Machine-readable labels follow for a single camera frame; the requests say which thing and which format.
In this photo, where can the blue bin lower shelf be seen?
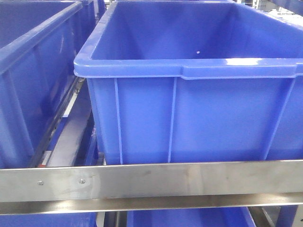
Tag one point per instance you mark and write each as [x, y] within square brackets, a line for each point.
[206, 217]

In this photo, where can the steel shelf front beam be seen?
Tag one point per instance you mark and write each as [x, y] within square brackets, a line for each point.
[51, 190]

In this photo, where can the blue plastic bin right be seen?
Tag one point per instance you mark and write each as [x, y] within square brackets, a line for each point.
[194, 81]

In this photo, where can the blue plastic bin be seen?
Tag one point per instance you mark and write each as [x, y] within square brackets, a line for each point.
[194, 81]
[39, 40]

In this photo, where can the blue bin lower left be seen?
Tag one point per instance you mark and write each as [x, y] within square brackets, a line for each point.
[50, 220]

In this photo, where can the blue plastic bin left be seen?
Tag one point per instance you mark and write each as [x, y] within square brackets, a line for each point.
[39, 40]

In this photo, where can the white roller conveyor rail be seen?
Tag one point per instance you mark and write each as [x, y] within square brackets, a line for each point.
[71, 135]

